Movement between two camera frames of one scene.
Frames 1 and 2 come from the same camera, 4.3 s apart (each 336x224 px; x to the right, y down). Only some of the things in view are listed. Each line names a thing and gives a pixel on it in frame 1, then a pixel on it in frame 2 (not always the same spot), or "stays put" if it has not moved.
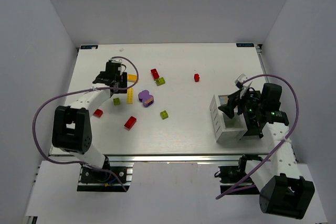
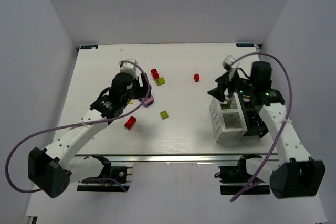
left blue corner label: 88,46 stays put
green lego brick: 164,114 stays put
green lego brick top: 160,81 stays put
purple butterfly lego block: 146,98 stays put
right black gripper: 238,103 -> 223,83
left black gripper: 122,83 -> 143,85
